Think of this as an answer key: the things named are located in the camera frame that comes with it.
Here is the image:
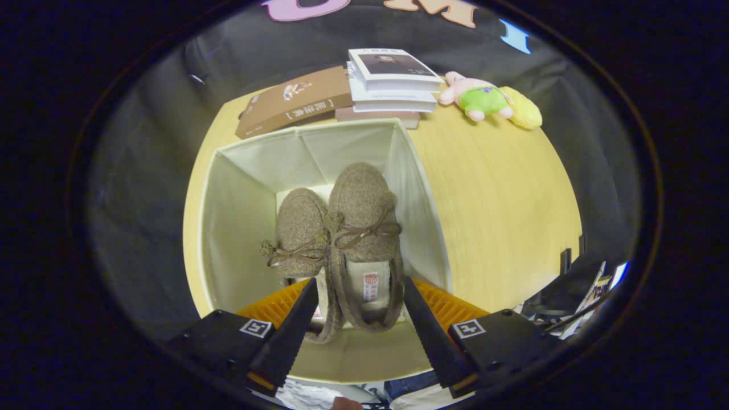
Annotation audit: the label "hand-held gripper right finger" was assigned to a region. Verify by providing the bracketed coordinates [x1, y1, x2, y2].
[403, 277, 562, 399]

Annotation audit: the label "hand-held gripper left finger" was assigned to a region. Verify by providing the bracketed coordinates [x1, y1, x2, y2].
[168, 277, 320, 397]

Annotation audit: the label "brown fuzzy shoe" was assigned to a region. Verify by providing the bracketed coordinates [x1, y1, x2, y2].
[260, 188, 345, 344]
[326, 162, 406, 333]

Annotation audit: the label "grey fabric storage box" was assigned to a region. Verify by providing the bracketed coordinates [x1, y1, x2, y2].
[196, 118, 453, 383]

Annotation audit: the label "open laptop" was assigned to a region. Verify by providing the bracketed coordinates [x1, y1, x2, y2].
[609, 261, 629, 291]

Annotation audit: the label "person's leg blue jeans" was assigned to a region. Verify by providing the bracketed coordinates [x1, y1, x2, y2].
[384, 370, 439, 400]

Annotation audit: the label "pile of printed papers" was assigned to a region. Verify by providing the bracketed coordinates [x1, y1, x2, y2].
[561, 261, 610, 339]

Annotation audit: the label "plain white book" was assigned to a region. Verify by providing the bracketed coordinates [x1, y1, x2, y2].
[347, 74, 439, 113]

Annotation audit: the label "brown book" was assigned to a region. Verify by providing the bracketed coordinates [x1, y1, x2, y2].
[235, 65, 354, 140]

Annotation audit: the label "green pink plush toy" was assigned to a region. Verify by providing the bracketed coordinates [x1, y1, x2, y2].
[439, 71, 516, 122]

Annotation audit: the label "yellow plush toy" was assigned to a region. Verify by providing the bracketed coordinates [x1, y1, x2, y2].
[500, 86, 543, 130]

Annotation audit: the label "white book portrait cover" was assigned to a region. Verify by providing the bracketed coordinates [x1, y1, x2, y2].
[347, 48, 445, 93]

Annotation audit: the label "black cable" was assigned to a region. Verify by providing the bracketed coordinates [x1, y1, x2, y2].
[541, 302, 599, 334]

